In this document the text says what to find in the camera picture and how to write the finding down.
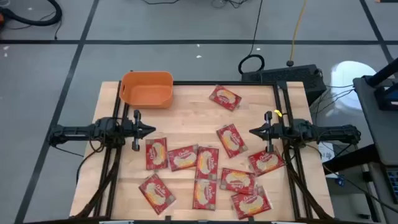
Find white paper sheet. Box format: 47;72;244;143
317;142;336;164

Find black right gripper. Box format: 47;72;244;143
249;111;284;153

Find black side stand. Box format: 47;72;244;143
322;143;398;224

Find blue-lit keyboard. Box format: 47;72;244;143
385;167;398;205

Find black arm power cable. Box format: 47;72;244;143
75;144;108;185

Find black looped floor cable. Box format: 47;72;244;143
238;0;266;75

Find grey side desk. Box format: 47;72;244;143
353;75;398;166

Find tangled black floor cables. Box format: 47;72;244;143
210;0;249;9

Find black aluminium table frame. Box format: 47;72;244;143
70;80;335;224

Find yellow hanging cable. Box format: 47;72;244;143
287;0;309;68

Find blue-lit black device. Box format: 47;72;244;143
374;83;398;112

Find black monitor pole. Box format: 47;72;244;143
365;57;398;88

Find thick black hose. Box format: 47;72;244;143
0;0;63;27

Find red Orville popcorn bag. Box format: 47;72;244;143
219;167;257;195
216;123;249;159
167;144;200;172
208;84;243;112
192;179;218;211
138;173;177;216
195;146;220;181
230;185;274;220
247;147;286;177
145;137;169;171

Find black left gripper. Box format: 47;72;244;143
119;109;156;152

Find orange plastic basket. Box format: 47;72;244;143
119;70;174;110

